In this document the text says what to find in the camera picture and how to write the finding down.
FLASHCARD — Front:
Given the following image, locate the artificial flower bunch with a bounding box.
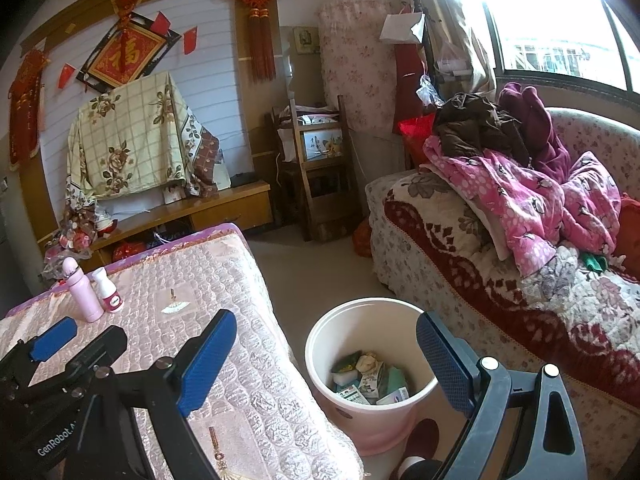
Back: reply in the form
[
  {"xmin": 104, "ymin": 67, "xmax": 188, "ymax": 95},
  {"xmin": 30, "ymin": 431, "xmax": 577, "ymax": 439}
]
[{"xmin": 41, "ymin": 204, "xmax": 118, "ymax": 281}]

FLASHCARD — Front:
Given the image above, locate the beige cloth ball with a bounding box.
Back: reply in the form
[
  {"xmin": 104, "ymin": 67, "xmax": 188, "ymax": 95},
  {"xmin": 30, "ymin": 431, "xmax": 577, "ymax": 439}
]
[{"xmin": 356, "ymin": 353, "xmax": 381, "ymax": 375}]

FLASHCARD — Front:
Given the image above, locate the floral covered tall appliance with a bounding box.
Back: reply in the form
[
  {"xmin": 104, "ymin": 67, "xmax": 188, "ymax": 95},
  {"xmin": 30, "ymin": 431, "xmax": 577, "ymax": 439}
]
[{"xmin": 317, "ymin": 0, "xmax": 397, "ymax": 138}]

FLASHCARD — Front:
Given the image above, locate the white barcode carton box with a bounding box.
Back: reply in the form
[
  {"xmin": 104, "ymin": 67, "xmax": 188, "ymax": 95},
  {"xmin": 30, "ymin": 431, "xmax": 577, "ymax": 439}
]
[{"xmin": 358, "ymin": 363, "xmax": 387, "ymax": 404}]

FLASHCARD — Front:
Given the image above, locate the pink thermos bottle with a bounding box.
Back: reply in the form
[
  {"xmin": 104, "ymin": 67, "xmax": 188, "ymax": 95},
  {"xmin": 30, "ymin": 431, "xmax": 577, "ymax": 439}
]
[{"xmin": 62, "ymin": 257, "xmax": 104, "ymax": 323}]

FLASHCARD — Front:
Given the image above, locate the pink quilted table cover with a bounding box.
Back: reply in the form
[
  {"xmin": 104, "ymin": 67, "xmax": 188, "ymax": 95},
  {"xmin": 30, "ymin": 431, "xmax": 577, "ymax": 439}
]
[{"xmin": 1, "ymin": 224, "xmax": 364, "ymax": 479}]

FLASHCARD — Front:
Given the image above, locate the red chinese knot right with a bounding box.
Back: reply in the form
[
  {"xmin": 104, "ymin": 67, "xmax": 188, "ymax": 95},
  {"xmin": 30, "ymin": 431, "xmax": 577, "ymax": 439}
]
[{"xmin": 239, "ymin": 0, "xmax": 276, "ymax": 81}]

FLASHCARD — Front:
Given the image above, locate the green towel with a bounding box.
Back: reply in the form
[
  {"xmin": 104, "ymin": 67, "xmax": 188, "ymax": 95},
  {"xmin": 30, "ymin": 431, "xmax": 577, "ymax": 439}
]
[{"xmin": 386, "ymin": 366, "xmax": 408, "ymax": 393}]

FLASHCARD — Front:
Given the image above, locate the wooden chair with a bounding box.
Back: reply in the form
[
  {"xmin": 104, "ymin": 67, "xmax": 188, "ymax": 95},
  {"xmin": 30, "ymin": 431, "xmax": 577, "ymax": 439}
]
[{"xmin": 271, "ymin": 96, "xmax": 362, "ymax": 243}]

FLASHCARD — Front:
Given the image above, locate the dark clothes pile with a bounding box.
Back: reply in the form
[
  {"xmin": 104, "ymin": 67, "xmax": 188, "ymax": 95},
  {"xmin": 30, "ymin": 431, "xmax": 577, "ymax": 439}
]
[{"xmin": 433, "ymin": 82, "xmax": 572, "ymax": 183}]

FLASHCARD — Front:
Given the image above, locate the floral covered sofa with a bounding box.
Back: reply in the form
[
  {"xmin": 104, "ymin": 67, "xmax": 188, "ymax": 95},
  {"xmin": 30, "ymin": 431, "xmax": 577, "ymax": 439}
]
[{"xmin": 364, "ymin": 106, "xmax": 640, "ymax": 480}]

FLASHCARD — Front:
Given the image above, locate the red hanging ornament left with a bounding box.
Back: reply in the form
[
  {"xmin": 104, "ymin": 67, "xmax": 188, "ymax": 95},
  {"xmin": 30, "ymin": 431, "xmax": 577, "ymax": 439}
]
[{"xmin": 8, "ymin": 49, "xmax": 48, "ymax": 171}]

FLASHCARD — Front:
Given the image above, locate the floral cloth covered television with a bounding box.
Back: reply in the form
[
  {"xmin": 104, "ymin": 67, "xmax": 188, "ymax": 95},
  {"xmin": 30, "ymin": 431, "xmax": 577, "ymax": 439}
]
[{"xmin": 65, "ymin": 72, "xmax": 231, "ymax": 209}]

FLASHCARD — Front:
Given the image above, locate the wooden tv cabinet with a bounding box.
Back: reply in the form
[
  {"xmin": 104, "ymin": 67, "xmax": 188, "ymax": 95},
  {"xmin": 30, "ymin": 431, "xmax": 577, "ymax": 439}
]
[{"xmin": 81, "ymin": 181, "xmax": 273, "ymax": 271}]

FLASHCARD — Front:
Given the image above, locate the dark green snack packet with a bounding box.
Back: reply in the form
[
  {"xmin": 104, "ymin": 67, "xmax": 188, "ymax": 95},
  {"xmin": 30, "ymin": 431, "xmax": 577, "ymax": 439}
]
[{"xmin": 331, "ymin": 350, "xmax": 362, "ymax": 374}]

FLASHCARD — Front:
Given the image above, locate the pink floral blanket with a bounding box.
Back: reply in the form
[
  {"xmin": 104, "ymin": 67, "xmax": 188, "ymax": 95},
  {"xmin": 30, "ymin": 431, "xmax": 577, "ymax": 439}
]
[{"xmin": 424, "ymin": 136, "xmax": 622, "ymax": 278}]

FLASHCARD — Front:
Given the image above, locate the cream trash bucket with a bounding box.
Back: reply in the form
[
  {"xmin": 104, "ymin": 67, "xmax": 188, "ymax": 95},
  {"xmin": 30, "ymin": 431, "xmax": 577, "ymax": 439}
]
[{"xmin": 305, "ymin": 297, "xmax": 437, "ymax": 456}]

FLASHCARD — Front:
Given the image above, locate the framed fu character picture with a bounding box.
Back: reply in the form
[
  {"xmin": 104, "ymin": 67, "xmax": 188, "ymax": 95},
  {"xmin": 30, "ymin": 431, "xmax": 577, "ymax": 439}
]
[{"xmin": 76, "ymin": 12, "xmax": 182, "ymax": 93}]

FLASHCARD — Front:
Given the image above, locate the blue white medicine box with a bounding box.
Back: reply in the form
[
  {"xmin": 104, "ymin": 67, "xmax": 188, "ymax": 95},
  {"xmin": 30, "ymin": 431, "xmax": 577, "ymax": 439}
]
[{"xmin": 376, "ymin": 387, "xmax": 410, "ymax": 405}]

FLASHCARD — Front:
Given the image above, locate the white pill bottle pink label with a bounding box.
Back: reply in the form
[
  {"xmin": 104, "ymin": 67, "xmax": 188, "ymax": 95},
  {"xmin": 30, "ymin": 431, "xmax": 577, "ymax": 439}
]
[{"xmin": 91, "ymin": 268, "xmax": 124, "ymax": 313}]

